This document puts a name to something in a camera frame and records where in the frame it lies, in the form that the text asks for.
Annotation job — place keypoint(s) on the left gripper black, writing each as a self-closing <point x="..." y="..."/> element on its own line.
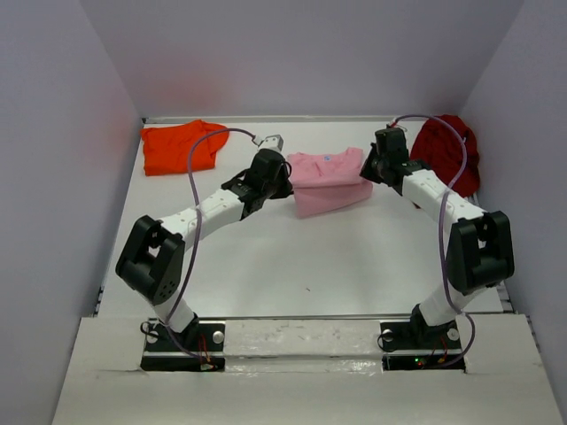
<point x="285" y="187"/>

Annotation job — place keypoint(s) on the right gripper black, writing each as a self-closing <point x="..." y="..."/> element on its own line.
<point x="368" y="169"/>

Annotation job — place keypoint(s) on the pink t shirt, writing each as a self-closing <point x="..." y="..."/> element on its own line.
<point x="327" y="182"/>

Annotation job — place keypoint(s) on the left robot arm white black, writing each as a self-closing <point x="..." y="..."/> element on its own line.
<point x="151" y="261"/>

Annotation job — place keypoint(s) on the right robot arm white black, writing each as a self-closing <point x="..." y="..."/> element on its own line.
<point x="475" y="245"/>

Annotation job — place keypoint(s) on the dark red t shirt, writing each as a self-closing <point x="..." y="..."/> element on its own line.
<point x="437" y="147"/>

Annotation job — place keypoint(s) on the orange t shirt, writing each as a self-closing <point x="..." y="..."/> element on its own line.
<point x="166" y="149"/>

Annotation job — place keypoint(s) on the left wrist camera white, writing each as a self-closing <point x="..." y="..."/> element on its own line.
<point x="269" y="142"/>

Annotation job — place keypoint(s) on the back table rail white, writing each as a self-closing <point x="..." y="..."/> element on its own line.
<point x="267" y="119"/>

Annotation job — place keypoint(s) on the front table rail metal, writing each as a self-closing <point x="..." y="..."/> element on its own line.
<point x="373" y="316"/>

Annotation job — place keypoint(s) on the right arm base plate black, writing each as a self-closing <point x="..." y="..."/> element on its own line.
<point x="437" y="349"/>

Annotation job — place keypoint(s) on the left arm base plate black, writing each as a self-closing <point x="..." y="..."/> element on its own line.
<point x="202" y="354"/>

